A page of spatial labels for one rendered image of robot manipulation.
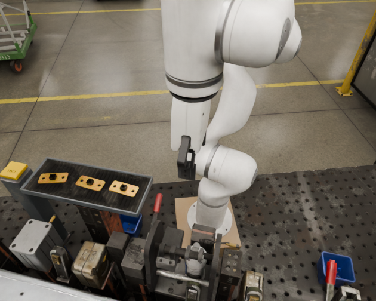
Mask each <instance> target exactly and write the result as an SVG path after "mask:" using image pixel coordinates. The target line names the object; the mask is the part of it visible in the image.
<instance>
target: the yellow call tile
mask: <svg viewBox="0 0 376 301"><path fill-rule="evenodd" d="M27 167H28V165H27V164H22V163H19V162H13V161H11V162H10V163H9V164H8V165H7V166H6V167H5V168H4V169H3V171H2V172H1V173H0V177H4V178H8V179H13V180H17V179H18V178H19V177H20V176H21V175H22V173H23V172H24V171H25V170H26V169H27Z"/></svg>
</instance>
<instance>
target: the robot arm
mask: <svg viewBox="0 0 376 301"><path fill-rule="evenodd" d="M294 15H295V7H294V0H161V17H162V35H163V45H164V63H165V82H166V86H167V88H168V89H169V91H170V93H171V95H172V96H173V100H172V110H171V149H172V150H173V151H178V149H179V153H178V159H177V168H178V177H179V178H181V179H186V180H195V179H196V174H198V175H200V176H202V177H203V178H202V179H201V181H200V183H199V187H198V198H197V201H196V202H195V203H194V204H193V205H192V206H191V207H190V208H189V211H188V214H187V222H188V225H189V228H190V229H191V230H192V226H193V224H194V223H197V224H200V225H205V226H211V227H214V228H216V236H215V239H217V233H220V234H223V235H222V237H223V236H225V235H226V234H227V233H228V231H229V230H230V228H231V225H232V214H231V212H230V210H229V209H228V208H227V206H228V203H229V198H230V196H233V195H237V194H239V193H242V192H244V191H245V190H247V189H248V188H249V187H250V186H251V185H252V184H253V183H254V180H255V178H256V176H257V171H258V168H257V164H256V162H255V160H254V159H253V158H252V157H251V156H249V155H247V154H245V153H243V152H240V151H238V150H235V149H232V148H228V147H227V146H223V145H221V144H219V143H218V141H219V139H220V138H222V137H224V136H227V135H230V134H233V133H235V132H237V131H239V130H240V129H241V128H242V127H243V126H244V125H245V124H246V122H247V121H248V119H249V116H250V114H251V111H252V108H253V105H254V102H255V98H256V93H257V89H256V86H255V83H254V81H253V79H252V78H251V76H250V75H249V73H248V72H247V70H246V69H245V67H252V68H262V67H267V66H269V65H271V64H272V63H277V64H280V63H286V62H289V61H290V60H292V59H293V58H294V57H295V56H296V55H297V54H298V52H299V50H300V47H301V42H302V36H301V30H300V27H299V25H298V23H297V21H296V19H295V17H294ZM223 75H224V84H223V89H222V92H221V97H220V101H219V104H218V108H217V111H216V113H215V115H214V117H213V119H212V121H211V123H210V125H209V126H208V127H207V125H208V120H209V113H210V106H211V99H212V98H213V97H214V96H216V95H217V93H218V91H219V89H220V88H221V86H222V82H223ZM190 145H191V147H190V148H189V146H190Z"/></svg>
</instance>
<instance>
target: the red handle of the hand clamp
mask: <svg viewBox="0 0 376 301"><path fill-rule="evenodd" d="M336 272H337V263H335V260H331V259H330V260H329V261H327V266H326V279H325V282H326V289H325V301H331V299H332V298H333V295H334V285H335V280H336Z"/></svg>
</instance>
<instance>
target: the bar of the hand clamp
mask: <svg viewBox="0 0 376 301"><path fill-rule="evenodd" d="M331 301H361V297H360V292H359V290H357V289H354V288H351V287H350V286H349V285H348V283H346V282H344V283H343V286H340V288H339V289H338V291H337V292H336V293H335V295H334V297H333V298H332V299H331Z"/></svg>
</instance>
